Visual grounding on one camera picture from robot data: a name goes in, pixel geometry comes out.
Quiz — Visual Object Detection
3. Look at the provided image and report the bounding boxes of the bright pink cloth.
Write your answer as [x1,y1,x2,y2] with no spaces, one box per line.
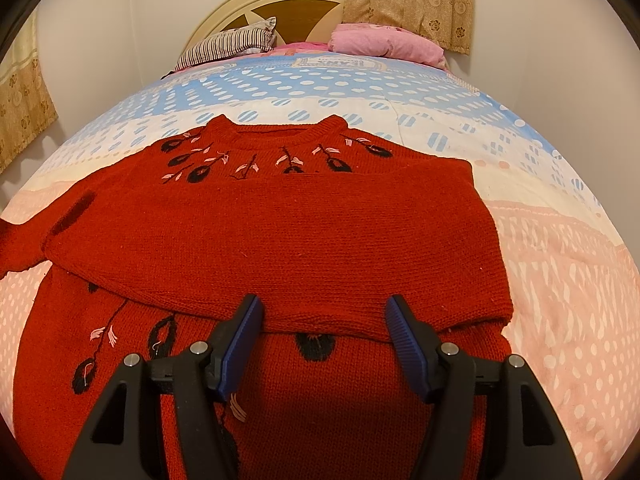
[273,42,331,57]

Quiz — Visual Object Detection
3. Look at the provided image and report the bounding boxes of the cream wooden headboard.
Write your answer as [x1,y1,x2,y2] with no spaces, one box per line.
[187,0,351,61]

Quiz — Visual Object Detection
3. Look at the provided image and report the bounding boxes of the brown floral curtain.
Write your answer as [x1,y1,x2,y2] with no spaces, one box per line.
[342,0,474,56]

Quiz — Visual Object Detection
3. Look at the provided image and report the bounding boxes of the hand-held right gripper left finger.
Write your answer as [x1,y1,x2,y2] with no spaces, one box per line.
[60,294,265,480]

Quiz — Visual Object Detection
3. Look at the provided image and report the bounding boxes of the pink pillow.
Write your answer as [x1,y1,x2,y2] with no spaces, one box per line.
[327,23,448,69]

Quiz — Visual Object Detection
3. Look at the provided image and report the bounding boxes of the red knitted sweater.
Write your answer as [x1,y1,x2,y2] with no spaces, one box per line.
[0,115,513,480]

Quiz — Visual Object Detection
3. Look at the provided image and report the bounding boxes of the beige floral curtain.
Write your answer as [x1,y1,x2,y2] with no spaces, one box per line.
[0,10,59,173]

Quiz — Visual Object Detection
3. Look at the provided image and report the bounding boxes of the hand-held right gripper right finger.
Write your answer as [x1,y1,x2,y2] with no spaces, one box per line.
[385,294,583,480]

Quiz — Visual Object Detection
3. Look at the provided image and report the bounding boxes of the dotted pastel bed sheet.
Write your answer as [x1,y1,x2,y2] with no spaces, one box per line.
[0,51,640,480]

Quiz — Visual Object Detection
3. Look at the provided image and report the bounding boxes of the striped pillow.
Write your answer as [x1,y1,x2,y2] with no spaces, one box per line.
[174,16,277,71]

